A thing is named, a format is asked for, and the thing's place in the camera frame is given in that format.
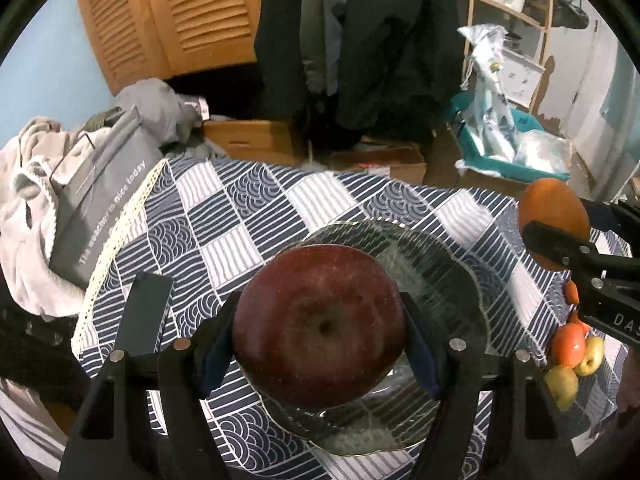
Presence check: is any dark grey rectangular slab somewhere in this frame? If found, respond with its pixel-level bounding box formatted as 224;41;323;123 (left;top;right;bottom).
114;272;176;356

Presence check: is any flat brown cardboard box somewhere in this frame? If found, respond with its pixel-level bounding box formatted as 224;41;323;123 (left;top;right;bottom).
325;145;428;186

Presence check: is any wooden shelf rack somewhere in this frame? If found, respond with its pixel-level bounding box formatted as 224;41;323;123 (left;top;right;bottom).
462;0;556;116

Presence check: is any olive green cloth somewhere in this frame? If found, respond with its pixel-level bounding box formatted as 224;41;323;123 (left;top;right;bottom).
82;107;126;133

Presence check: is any large orange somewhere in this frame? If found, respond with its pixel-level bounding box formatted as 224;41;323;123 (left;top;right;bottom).
517;178;592;272

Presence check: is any dark hanging pan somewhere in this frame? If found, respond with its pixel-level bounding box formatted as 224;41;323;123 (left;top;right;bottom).
552;0;591;31

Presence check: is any teal storage bin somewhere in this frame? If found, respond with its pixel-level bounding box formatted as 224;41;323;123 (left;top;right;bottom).
450;95;573;183

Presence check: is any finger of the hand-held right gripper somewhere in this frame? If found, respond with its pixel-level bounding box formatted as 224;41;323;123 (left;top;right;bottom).
580;199;640;256
522;221;608;286

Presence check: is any white patterned storage box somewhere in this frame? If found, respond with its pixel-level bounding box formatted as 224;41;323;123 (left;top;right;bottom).
500;50;546;108

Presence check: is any black hanging coat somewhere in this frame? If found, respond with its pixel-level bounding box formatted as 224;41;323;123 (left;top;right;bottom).
254;0;463;133

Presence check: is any beige cloth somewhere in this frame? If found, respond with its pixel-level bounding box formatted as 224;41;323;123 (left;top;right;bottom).
0;117;121;321

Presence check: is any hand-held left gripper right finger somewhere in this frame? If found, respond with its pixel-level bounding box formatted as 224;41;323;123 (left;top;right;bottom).
400;292;586;480

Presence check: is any wooden louvered cabinet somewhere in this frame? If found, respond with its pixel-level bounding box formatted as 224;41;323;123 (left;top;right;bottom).
74;0;268;95

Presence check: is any green yellow pear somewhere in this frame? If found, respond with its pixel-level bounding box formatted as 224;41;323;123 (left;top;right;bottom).
544;365;580;411

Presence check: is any grey clothes pile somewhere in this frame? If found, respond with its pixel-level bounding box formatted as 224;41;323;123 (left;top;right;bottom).
112;79;231;161

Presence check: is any grey printed paper bag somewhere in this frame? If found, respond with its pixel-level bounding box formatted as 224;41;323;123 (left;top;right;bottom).
49;107;166;291

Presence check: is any tan cardboard box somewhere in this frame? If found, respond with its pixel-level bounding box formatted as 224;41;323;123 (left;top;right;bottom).
202;120;301;166

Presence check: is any small tangerine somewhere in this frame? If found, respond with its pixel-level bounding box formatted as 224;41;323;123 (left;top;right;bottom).
564;280;593;333
550;323;587;367

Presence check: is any grey hanging jacket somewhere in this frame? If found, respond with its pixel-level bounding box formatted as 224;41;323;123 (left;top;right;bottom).
300;0;351;96

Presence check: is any clear glass plate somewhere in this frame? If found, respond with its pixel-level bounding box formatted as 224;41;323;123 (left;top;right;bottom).
260;220;491;457

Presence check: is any red apple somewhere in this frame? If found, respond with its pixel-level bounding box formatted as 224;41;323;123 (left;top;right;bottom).
231;244;407;408

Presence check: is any clear plastic bag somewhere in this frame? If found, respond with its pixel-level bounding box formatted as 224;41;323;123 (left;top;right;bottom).
515;130;573;176

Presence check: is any white printed plastic bag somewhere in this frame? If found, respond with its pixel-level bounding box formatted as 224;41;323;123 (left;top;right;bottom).
459;24;521;161

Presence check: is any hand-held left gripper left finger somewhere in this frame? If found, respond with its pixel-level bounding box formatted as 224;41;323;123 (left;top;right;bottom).
59;292;241;480

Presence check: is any blue white patterned tablecloth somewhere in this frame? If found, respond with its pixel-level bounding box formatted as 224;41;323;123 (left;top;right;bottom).
71;156;632;480

